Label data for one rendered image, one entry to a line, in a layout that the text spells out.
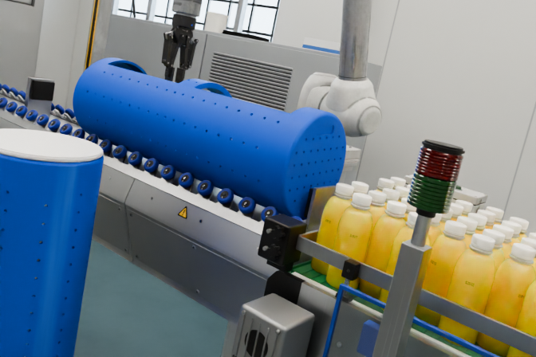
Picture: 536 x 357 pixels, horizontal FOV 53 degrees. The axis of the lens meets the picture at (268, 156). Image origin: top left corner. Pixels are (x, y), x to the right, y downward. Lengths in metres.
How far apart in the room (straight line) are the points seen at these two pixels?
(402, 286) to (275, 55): 2.62
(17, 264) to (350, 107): 1.16
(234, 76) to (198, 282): 2.20
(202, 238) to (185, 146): 0.25
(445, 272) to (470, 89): 3.15
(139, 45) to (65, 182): 3.02
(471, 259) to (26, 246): 0.91
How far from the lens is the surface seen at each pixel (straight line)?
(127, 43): 4.31
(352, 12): 1.89
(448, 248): 1.07
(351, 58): 1.90
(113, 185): 1.70
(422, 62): 4.28
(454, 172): 0.82
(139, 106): 1.59
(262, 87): 3.39
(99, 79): 1.78
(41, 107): 2.31
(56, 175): 1.24
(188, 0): 1.73
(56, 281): 1.34
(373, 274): 1.08
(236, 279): 1.40
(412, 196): 0.83
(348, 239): 1.11
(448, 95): 4.19
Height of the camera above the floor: 1.32
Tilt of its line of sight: 10 degrees down
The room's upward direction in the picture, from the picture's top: 12 degrees clockwise
